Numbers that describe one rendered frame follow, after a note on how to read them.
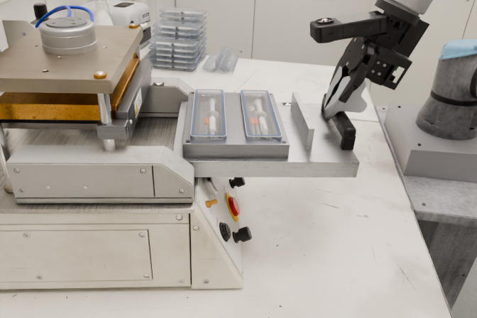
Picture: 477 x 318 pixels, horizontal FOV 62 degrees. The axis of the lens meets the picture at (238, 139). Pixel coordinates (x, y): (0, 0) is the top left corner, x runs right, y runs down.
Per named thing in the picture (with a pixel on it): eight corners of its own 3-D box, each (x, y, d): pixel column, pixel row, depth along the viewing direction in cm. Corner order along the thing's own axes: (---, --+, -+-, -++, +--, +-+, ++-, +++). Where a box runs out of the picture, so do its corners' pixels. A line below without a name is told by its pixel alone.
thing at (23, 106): (-2, 128, 57) (-21, 65, 53) (52, 73, 76) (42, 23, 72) (121, 130, 58) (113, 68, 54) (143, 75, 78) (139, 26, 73)
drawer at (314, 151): (171, 181, 63) (169, 138, 59) (181, 118, 82) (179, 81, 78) (355, 182, 65) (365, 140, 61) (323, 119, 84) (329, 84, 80)
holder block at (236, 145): (182, 157, 62) (182, 143, 60) (189, 103, 79) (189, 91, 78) (288, 158, 63) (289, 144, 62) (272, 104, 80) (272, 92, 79)
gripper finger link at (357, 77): (348, 106, 65) (377, 58, 61) (340, 103, 65) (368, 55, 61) (340, 95, 69) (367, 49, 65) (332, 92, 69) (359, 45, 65)
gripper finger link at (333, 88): (348, 126, 72) (375, 81, 68) (319, 116, 71) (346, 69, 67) (343, 118, 75) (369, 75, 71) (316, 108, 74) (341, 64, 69)
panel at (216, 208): (242, 279, 69) (195, 201, 60) (234, 177, 95) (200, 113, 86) (253, 275, 69) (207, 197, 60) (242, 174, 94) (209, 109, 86)
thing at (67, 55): (-65, 139, 54) (-102, 45, 48) (27, 62, 81) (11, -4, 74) (118, 140, 56) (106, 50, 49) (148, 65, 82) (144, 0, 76)
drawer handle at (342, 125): (341, 150, 66) (346, 128, 64) (320, 110, 79) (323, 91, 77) (353, 150, 66) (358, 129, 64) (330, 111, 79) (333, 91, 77)
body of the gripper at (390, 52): (392, 94, 65) (437, 25, 60) (347, 77, 63) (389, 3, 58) (376, 77, 72) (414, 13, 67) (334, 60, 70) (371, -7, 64)
